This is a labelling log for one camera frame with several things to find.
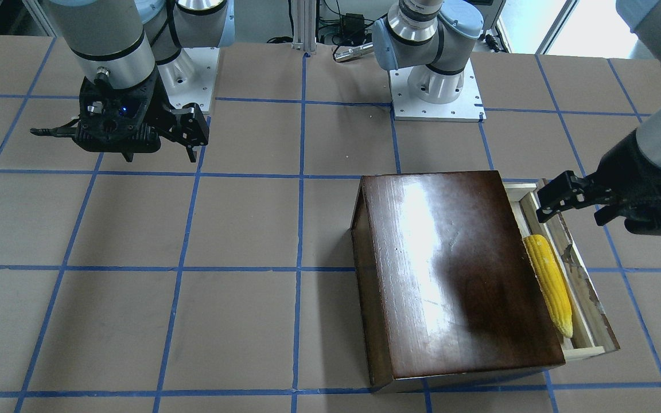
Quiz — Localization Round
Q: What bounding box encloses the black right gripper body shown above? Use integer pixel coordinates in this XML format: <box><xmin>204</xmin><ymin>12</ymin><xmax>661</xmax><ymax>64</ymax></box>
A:
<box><xmin>135</xmin><ymin>77</ymin><xmax>178</xmax><ymax>144</ymax></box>

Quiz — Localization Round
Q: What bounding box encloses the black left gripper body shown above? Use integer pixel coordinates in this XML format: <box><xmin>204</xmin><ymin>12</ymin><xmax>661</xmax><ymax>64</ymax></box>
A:
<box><xmin>594</xmin><ymin>129</ymin><xmax>661</xmax><ymax>221</ymax></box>

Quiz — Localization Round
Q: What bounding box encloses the yellow corn cob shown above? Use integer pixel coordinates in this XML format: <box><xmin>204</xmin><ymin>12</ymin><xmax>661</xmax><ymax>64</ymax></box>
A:
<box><xmin>523</xmin><ymin>233</ymin><xmax>574</xmax><ymax>339</ymax></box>

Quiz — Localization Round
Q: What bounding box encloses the light wood drawer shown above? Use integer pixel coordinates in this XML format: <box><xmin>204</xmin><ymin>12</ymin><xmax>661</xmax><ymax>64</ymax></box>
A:
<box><xmin>503</xmin><ymin>181</ymin><xmax>621</xmax><ymax>363</ymax></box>

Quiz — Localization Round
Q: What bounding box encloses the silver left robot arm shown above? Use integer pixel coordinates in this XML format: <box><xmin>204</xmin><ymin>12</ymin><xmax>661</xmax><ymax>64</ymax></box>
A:
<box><xmin>372</xmin><ymin>1</ymin><xmax>661</xmax><ymax>237</ymax></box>

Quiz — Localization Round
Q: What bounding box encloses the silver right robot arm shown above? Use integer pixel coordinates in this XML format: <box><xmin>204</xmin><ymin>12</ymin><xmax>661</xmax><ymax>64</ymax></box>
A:
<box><xmin>30</xmin><ymin>1</ymin><xmax>235</xmax><ymax>162</ymax></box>

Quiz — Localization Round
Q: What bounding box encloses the dark brown wooden cabinet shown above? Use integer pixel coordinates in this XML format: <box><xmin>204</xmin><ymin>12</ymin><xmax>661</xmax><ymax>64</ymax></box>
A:
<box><xmin>351</xmin><ymin>170</ymin><xmax>566</xmax><ymax>393</ymax></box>

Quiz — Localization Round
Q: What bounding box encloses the black power adapter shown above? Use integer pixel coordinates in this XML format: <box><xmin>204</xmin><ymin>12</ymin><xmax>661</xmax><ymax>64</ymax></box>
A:
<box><xmin>339</xmin><ymin>13</ymin><xmax>365</xmax><ymax>40</ymax></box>

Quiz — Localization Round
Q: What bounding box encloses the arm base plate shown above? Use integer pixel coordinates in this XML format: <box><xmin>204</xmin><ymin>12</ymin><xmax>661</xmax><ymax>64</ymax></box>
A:
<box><xmin>388</xmin><ymin>60</ymin><xmax>487</xmax><ymax>122</ymax></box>
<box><xmin>158</xmin><ymin>48</ymin><xmax>221</xmax><ymax>115</ymax></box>

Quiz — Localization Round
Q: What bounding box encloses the aluminium frame post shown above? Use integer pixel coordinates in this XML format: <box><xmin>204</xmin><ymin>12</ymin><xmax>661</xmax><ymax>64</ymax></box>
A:
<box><xmin>289</xmin><ymin>1</ymin><xmax>319</xmax><ymax>57</ymax></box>

